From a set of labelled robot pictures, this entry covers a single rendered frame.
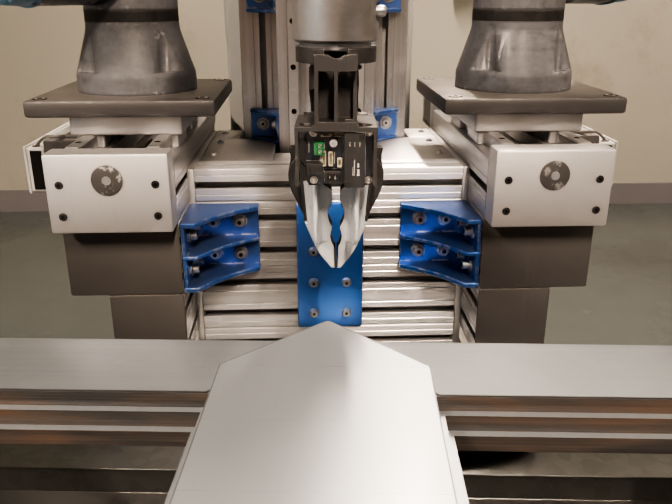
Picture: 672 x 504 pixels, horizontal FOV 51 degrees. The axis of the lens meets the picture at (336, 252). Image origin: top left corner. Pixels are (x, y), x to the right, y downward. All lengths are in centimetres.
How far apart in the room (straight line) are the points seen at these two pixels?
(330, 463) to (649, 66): 400
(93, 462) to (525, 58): 69
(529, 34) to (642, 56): 343
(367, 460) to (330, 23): 34
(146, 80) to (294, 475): 57
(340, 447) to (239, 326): 50
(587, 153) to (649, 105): 358
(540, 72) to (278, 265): 41
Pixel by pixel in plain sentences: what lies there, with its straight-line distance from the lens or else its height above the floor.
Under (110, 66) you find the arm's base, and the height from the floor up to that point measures 107.
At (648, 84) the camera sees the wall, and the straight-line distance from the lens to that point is 440.
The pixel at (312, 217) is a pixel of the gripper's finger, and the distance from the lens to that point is 69.
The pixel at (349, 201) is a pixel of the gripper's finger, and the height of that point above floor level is 97.
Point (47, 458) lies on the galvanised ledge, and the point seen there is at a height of 68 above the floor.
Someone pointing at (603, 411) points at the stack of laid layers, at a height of 84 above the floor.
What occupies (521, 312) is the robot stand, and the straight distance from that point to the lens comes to 92.
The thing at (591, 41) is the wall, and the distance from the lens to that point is 424.
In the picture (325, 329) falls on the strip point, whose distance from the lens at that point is 67.
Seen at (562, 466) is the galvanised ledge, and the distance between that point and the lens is 83.
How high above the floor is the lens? 116
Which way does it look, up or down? 20 degrees down
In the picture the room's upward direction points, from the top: straight up
